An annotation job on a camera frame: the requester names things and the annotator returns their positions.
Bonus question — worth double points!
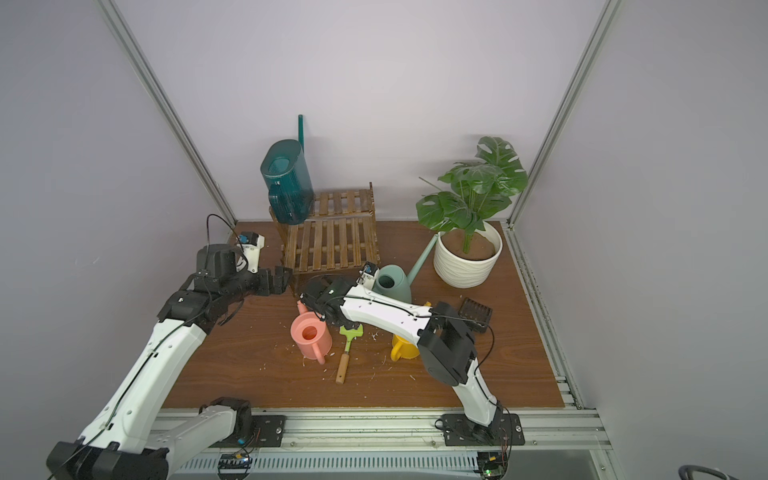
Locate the wooden slatted shelf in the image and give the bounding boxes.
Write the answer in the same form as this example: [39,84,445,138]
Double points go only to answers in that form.
[275,185,381,296]

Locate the aluminium front rail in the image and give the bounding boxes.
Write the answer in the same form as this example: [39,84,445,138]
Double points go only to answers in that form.
[113,409,613,454]

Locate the green toy rake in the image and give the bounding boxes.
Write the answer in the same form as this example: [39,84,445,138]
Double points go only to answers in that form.
[335,324,364,384]

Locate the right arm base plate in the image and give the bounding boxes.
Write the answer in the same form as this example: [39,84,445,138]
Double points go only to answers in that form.
[434,411,526,447]

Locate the green monstera plant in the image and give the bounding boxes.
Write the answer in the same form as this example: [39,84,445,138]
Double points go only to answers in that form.
[416,136,529,255]

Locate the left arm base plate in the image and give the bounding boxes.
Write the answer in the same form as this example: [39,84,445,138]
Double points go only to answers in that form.
[222,415,287,450]

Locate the white ribbed plant pot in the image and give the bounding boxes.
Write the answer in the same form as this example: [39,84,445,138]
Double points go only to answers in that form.
[433,222,503,289]

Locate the light green watering can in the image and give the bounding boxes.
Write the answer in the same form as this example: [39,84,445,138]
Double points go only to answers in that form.
[373,234,439,303]

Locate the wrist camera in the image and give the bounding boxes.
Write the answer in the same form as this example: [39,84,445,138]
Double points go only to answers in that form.
[236,231,265,274]
[357,261,379,290]

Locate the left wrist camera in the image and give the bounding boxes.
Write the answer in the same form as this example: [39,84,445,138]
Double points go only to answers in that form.
[236,231,265,274]

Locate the dark teal watering can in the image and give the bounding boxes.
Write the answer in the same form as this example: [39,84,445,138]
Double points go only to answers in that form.
[260,114,314,225]

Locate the yellow watering can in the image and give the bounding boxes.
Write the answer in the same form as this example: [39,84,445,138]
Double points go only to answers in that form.
[390,313,427,361]

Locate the black plastic scoop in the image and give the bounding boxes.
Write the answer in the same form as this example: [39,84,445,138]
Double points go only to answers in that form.
[458,298,493,333]

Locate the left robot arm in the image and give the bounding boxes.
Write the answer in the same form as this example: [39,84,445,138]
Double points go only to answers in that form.
[46,232,292,479]

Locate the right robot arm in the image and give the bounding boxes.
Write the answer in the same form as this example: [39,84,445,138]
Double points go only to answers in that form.
[299,275,503,430]

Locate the pink watering can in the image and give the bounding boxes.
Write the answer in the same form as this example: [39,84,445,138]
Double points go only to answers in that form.
[290,301,333,365]

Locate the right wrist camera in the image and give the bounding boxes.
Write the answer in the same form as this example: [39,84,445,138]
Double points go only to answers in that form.
[357,261,379,290]

